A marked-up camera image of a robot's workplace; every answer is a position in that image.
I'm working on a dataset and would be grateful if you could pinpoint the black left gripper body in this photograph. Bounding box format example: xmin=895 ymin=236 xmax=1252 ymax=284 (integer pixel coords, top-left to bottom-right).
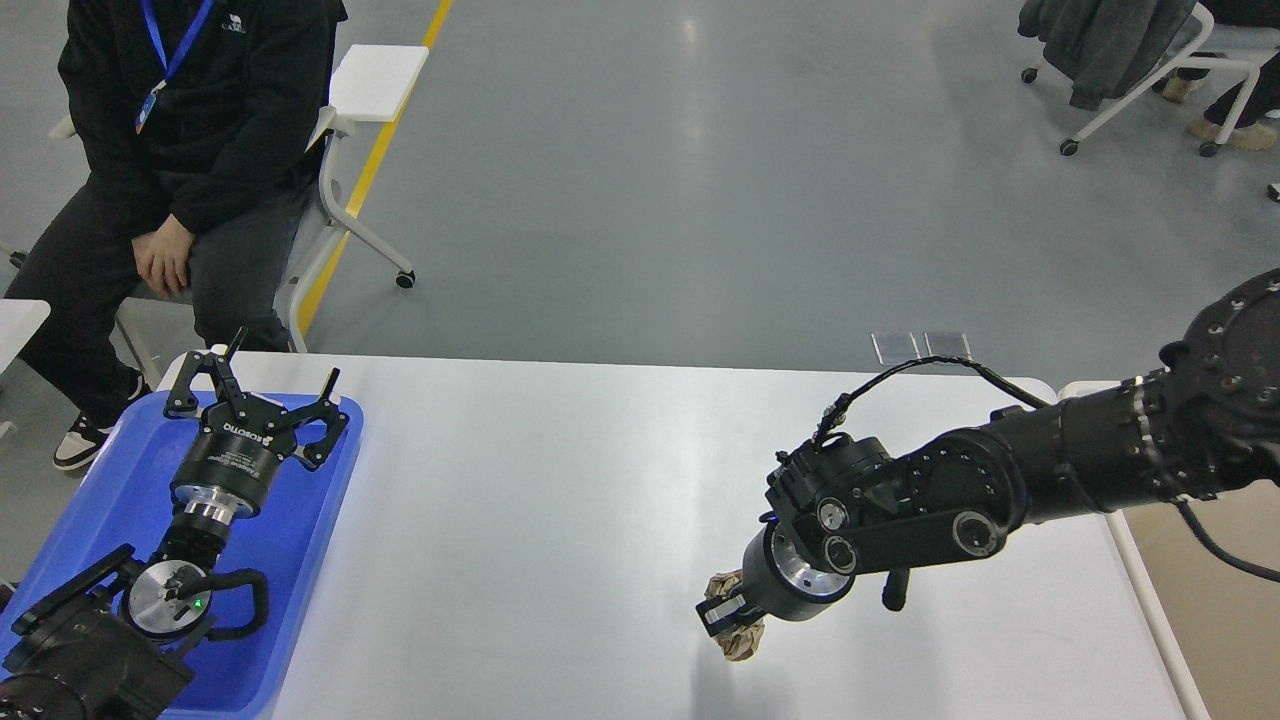
xmin=170 ymin=393 xmax=316 ymax=519

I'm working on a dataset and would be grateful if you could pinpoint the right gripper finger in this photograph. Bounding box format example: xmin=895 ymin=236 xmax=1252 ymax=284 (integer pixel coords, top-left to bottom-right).
xmin=696 ymin=585 xmax=759 ymax=638

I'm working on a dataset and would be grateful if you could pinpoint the right metal floor plate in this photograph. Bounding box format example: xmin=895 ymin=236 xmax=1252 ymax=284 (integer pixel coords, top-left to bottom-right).
xmin=923 ymin=331 xmax=974 ymax=361

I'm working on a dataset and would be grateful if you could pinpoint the brown paper ball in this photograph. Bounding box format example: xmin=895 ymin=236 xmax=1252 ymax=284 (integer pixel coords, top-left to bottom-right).
xmin=704 ymin=570 xmax=764 ymax=662

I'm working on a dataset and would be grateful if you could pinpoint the blue plastic tray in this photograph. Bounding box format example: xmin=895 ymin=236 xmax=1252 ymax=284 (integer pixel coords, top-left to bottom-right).
xmin=0 ymin=391 xmax=364 ymax=720

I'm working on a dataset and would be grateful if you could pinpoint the white chair with grey coat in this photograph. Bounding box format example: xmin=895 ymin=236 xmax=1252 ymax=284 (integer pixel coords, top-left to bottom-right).
xmin=1018 ymin=1 xmax=1277 ymax=158

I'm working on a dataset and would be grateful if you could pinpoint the blue lanyard with badge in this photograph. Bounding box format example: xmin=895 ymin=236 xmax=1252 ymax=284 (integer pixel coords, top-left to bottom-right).
xmin=134 ymin=0 xmax=214 ymax=137

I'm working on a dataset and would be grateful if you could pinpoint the left metal floor plate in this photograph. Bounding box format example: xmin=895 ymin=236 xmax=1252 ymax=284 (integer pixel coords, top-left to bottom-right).
xmin=870 ymin=332 xmax=923 ymax=366

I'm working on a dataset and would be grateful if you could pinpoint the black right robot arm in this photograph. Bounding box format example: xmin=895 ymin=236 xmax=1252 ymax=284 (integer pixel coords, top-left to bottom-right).
xmin=696 ymin=270 xmax=1279 ymax=644

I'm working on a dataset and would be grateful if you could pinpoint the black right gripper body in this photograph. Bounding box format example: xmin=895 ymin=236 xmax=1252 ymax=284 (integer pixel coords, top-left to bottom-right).
xmin=741 ymin=523 xmax=854 ymax=623

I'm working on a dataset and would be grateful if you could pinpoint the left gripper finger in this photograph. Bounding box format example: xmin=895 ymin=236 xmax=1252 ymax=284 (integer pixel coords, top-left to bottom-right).
xmin=297 ymin=368 xmax=349 ymax=471
xmin=163 ymin=327 xmax=247 ymax=419

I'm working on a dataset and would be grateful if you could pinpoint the seated person's hand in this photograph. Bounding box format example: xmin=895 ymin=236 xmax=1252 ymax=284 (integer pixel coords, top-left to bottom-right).
xmin=131 ymin=214 xmax=196 ymax=299

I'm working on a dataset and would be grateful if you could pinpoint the seated person in black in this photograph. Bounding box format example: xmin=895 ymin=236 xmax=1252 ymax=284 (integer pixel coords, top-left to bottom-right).
xmin=6 ymin=1 xmax=347 ymax=471

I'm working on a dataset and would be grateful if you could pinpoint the metal floor plate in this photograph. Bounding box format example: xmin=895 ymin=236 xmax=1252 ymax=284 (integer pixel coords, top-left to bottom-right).
xmin=870 ymin=332 xmax=923 ymax=366
xmin=923 ymin=331 xmax=974 ymax=361

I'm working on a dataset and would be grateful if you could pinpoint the white side table corner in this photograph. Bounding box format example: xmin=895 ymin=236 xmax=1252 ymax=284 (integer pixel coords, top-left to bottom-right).
xmin=1 ymin=299 xmax=50 ymax=373

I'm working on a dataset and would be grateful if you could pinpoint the beige plastic bin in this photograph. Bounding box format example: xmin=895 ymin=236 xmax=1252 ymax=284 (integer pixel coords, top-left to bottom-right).
xmin=1108 ymin=503 xmax=1279 ymax=719

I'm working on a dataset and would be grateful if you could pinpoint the white chair with tablet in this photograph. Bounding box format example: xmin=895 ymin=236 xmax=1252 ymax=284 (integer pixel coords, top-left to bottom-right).
xmin=47 ymin=44 xmax=431 ymax=386

